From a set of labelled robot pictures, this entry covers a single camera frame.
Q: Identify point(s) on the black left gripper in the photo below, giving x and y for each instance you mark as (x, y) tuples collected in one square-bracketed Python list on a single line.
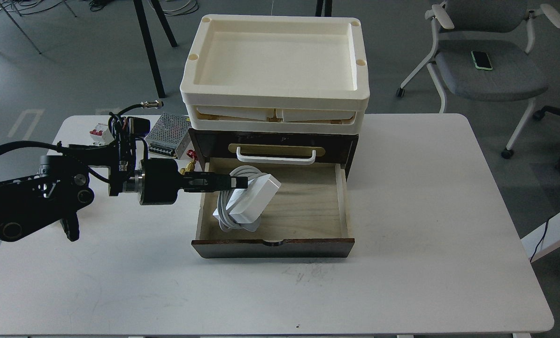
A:
[(161, 180)]

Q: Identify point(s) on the white power strip with cable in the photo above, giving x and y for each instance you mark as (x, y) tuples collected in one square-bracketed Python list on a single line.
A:
[(241, 209)]

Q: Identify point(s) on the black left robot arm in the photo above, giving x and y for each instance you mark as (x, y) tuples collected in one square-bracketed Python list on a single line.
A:
[(61, 186)]

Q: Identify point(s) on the metal mesh power supply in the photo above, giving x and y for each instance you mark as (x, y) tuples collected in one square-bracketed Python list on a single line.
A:
[(169, 136)]

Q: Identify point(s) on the white red circuit breaker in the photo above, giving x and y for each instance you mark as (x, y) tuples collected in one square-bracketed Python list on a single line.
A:
[(101, 135)]

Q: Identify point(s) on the cream plastic stacked tray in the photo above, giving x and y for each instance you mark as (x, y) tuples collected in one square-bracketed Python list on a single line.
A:
[(292, 74)]

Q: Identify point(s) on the open wooden drawer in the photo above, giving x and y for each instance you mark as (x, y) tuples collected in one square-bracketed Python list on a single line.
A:
[(307, 218)]

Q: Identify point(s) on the green cased smartphone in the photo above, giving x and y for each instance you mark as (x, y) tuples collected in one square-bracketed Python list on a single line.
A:
[(481, 60)]

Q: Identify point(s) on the grey office chair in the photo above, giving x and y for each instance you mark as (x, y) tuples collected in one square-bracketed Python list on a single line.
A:
[(514, 76)]

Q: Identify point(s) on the brass valve with red handle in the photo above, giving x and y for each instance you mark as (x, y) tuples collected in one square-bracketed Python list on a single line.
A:
[(191, 165)]

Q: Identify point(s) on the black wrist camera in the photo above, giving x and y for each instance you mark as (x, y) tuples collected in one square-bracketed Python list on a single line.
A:
[(126, 130)]

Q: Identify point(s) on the white drawer handle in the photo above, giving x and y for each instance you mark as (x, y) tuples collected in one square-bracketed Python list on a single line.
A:
[(275, 160)]

